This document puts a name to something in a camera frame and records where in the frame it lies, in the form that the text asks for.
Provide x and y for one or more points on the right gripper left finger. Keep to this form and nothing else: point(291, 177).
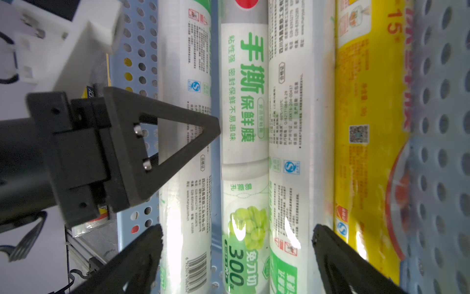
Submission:
point(132, 271)

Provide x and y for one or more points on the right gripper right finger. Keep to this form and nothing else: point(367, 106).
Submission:
point(343, 270)

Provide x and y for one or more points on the clear silver plastic wrap roll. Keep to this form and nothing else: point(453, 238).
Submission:
point(301, 139)

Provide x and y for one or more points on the light blue plastic basket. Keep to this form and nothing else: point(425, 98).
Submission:
point(170, 52)

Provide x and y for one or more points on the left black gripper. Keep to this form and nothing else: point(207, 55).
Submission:
point(55, 157)

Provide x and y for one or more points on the yellow red plastic wrap roll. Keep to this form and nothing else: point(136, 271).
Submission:
point(105, 218)

